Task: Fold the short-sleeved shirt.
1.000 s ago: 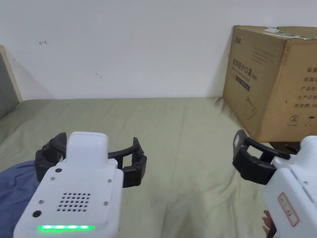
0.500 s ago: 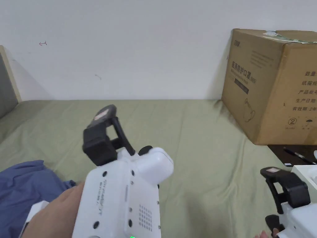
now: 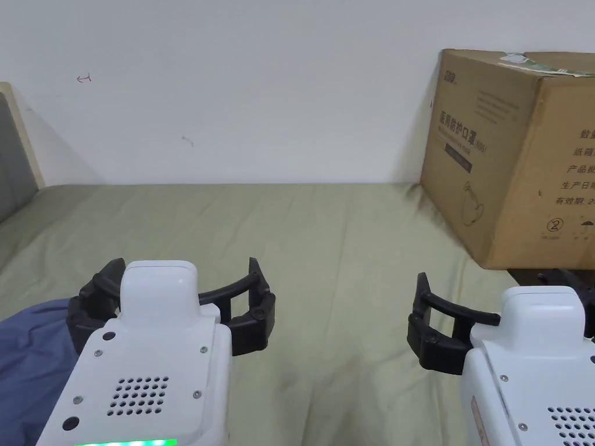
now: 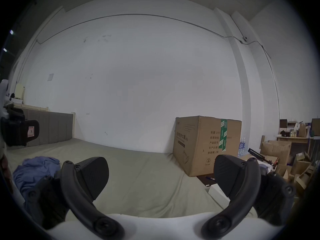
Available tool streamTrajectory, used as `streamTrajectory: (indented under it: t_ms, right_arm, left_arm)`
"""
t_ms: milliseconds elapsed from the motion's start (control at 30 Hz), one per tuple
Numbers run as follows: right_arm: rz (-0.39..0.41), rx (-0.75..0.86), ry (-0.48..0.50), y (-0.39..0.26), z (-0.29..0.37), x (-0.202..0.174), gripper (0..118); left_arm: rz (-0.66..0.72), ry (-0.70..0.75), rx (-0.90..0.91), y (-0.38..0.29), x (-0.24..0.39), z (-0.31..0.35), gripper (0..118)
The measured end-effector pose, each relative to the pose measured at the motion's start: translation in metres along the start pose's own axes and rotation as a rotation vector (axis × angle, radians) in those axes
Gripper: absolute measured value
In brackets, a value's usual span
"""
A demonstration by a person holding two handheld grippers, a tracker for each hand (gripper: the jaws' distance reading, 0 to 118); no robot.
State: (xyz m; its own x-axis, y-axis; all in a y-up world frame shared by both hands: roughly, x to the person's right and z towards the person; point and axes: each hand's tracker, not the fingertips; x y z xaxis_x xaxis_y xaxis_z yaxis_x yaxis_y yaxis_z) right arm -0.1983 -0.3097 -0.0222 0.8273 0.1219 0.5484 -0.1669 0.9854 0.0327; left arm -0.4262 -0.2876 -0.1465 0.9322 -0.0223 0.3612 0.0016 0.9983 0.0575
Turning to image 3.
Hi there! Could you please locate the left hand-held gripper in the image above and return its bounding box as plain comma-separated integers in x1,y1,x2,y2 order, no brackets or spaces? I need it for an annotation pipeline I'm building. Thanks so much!
34,257,277,446

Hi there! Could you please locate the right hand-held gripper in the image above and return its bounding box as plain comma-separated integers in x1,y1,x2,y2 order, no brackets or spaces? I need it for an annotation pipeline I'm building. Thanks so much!
407,272,595,446

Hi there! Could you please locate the bed with pale green sheet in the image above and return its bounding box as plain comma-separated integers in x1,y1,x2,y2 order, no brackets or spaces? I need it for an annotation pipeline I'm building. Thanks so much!
0,182,595,446

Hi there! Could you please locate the blue garment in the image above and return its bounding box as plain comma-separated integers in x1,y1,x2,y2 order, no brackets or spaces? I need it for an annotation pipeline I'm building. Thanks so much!
0,297,84,446

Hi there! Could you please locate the brown cardboard carton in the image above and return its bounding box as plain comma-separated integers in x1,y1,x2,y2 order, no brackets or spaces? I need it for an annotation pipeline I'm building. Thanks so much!
420,48,595,271

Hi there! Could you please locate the grey padded headboard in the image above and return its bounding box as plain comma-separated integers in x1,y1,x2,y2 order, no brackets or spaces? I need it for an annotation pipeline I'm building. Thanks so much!
0,82,45,225

